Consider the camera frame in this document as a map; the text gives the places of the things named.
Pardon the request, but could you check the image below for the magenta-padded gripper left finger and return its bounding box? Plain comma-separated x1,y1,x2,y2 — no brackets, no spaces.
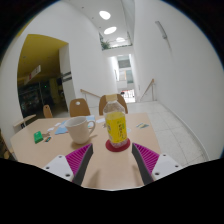
42,143,94,187

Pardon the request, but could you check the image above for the small colourful card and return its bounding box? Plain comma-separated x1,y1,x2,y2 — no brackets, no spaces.
135,122,150,129

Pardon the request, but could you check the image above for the yellow-labelled clear drink bottle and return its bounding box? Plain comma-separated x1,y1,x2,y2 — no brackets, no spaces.
102,94,129,149

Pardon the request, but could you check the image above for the round ceiling lights group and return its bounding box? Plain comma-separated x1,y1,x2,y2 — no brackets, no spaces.
98,9,127,44

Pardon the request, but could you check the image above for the wooden chair with round hole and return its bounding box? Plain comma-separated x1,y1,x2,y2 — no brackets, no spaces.
69,97,91,118
98,93,129,116

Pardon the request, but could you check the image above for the light wooden side table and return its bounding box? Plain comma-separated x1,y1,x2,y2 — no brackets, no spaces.
13,114,37,128

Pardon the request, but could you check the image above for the flat round red coaster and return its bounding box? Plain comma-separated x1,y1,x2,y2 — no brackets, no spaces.
105,137,132,153

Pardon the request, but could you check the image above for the light blue printed sheet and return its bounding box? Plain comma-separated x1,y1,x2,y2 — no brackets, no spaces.
54,114,97,136

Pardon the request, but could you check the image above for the small green box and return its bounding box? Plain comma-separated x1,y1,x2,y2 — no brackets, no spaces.
33,130,44,144

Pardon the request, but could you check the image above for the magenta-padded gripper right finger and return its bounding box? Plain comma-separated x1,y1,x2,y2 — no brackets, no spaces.
131,142,184,186

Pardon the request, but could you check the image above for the grey wall lamp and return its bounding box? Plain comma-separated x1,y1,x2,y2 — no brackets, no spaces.
154,20,168,40

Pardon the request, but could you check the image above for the wooden stair handrail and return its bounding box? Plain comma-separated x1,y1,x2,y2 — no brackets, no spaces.
139,78,156,102
79,88,102,100

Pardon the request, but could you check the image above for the white hanging sign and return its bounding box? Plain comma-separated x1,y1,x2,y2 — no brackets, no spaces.
23,64,42,86

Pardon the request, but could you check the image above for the white ceramic mug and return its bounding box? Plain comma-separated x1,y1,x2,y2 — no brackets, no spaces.
63,115,97,145

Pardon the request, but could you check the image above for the small wooden chair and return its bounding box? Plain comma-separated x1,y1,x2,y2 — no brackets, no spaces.
42,104,54,119

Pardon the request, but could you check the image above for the green potted plant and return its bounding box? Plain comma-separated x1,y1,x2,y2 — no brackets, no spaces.
99,39,112,51

